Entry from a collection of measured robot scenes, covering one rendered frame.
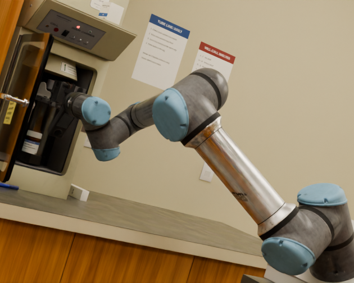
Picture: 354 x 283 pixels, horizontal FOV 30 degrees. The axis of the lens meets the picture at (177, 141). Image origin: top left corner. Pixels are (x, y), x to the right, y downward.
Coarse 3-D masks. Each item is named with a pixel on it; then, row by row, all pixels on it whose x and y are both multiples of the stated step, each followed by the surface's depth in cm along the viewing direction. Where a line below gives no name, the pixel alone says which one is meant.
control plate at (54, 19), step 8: (48, 16) 193; (56, 16) 193; (64, 16) 194; (40, 24) 195; (48, 24) 195; (56, 24) 196; (64, 24) 196; (72, 24) 197; (80, 24) 198; (48, 32) 198; (56, 32) 198; (72, 32) 200; (80, 32) 200; (88, 32) 201; (96, 32) 202; (104, 32) 202; (72, 40) 202; (80, 40) 203; (88, 40) 204; (96, 40) 204; (88, 48) 206
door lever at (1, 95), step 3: (0, 93) 176; (3, 93) 173; (0, 96) 175; (3, 96) 170; (6, 96) 169; (9, 96) 169; (6, 99) 169; (9, 99) 170; (12, 99) 170; (15, 99) 170; (18, 99) 171; (21, 99) 172; (24, 99) 171; (15, 102) 171; (18, 102) 171; (21, 102) 171; (24, 102) 171; (21, 105) 172
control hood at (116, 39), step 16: (32, 0) 195; (48, 0) 188; (32, 16) 192; (80, 16) 195; (96, 16) 197; (112, 32) 203; (128, 32) 205; (80, 48) 206; (96, 48) 207; (112, 48) 209
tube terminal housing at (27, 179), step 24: (24, 0) 200; (72, 0) 204; (120, 0) 214; (120, 24) 215; (72, 48) 207; (96, 72) 216; (96, 96) 215; (72, 144) 216; (24, 168) 205; (72, 168) 214; (48, 192) 211
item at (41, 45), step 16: (32, 48) 180; (48, 48) 169; (16, 64) 191; (32, 64) 176; (16, 80) 186; (32, 80) 171; (16, 96) 181; (32, 96) 168; (0, 112) 192; (16, 112) 176; (0, 128) 186; (16, 128) 171; (0, 144) 181; (16, 144) 168; (0, 160) 177; (0, 176) 172
